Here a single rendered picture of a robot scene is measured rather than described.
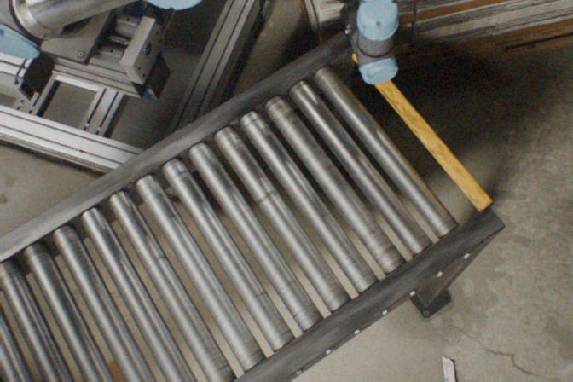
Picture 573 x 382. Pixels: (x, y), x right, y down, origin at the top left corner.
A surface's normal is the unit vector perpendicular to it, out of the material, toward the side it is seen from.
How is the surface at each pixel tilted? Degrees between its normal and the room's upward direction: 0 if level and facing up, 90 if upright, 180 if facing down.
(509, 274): 0
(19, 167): 0
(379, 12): 0
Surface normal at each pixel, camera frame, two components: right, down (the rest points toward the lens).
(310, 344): -0.07, -0.37
